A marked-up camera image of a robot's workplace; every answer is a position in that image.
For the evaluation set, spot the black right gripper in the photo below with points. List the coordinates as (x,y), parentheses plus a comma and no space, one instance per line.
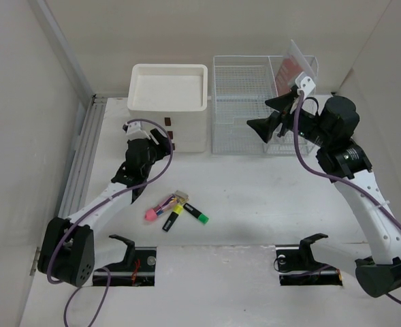
(265,127)

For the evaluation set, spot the white wire mesh organizer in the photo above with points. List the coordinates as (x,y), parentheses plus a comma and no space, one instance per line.
(241,85)

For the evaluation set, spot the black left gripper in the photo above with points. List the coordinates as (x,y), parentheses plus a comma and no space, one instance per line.
(162,148)

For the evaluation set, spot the white three-drawer storage box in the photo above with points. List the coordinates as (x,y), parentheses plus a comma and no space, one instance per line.
(174,96)

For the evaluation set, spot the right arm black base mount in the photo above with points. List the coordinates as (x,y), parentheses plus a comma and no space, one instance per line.
(296,265)

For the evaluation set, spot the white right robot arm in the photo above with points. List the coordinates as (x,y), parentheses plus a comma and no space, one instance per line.
(345,164)

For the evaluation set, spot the yellow cap black highlighter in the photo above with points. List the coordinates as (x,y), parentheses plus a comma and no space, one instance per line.
(173,217)

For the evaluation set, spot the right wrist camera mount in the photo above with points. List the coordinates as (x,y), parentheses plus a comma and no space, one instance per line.
(305,85)

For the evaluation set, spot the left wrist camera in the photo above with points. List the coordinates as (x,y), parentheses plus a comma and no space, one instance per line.
(135,131)

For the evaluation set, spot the aluminium frame rail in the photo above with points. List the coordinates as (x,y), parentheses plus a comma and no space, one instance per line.
(88,121)

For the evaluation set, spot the green cap black highlighter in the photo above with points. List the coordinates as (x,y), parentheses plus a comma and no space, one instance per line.
(196,213)

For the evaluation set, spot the red booklet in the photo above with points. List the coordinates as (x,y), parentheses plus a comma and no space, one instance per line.
(293,63)

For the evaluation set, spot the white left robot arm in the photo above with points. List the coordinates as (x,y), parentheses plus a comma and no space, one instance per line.
(70,253)

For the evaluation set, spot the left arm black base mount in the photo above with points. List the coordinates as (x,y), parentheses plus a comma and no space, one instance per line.
(135,259)

